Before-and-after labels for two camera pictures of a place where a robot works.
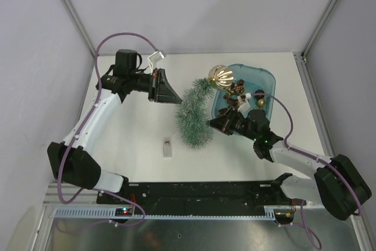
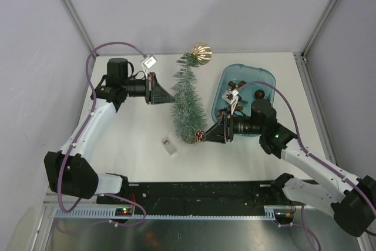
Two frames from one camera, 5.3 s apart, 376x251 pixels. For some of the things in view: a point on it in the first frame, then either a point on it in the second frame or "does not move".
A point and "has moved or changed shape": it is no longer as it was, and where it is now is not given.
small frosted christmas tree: x=192 y=115 has moved or changed shape
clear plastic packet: x=167 y=147 has moved or changed shape
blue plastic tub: x=255 y=78 does not move
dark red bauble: x=259 y=96 does not move
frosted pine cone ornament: x=240 y=89 → x=199 y=135
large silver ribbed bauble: x=221 y=76 → x=202 y=52
